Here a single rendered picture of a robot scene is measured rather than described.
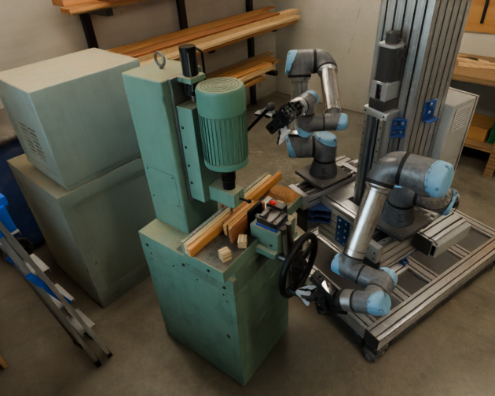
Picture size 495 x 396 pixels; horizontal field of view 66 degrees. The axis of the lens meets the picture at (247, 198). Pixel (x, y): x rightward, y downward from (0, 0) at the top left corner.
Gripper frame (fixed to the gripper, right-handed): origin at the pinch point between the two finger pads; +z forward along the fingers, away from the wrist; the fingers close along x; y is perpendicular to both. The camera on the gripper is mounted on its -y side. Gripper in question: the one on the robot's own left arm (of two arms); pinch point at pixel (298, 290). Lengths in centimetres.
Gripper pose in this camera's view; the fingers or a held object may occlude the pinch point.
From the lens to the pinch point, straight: 150.7
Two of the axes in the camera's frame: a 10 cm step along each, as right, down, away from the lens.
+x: 6.3, -4.6, 6.3
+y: 4.0, 8.8, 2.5
